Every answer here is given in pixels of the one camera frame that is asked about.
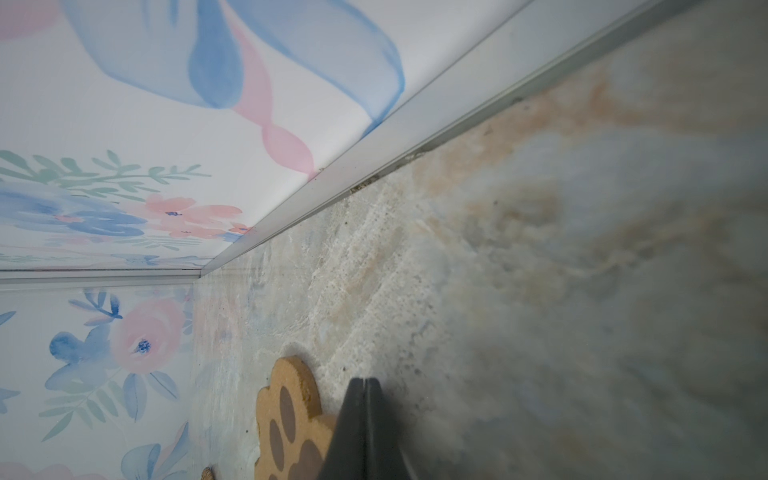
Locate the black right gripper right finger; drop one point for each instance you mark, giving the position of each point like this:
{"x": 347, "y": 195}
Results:
{"x": 384, "y": 459}

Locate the cork paw print coaster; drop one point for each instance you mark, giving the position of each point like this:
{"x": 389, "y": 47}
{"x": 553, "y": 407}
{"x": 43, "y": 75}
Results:
{"x": 293, "y": 431}

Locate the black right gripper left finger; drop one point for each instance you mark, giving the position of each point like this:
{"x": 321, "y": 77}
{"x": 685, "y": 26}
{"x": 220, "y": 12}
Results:
{"x": 345, "y": 459}

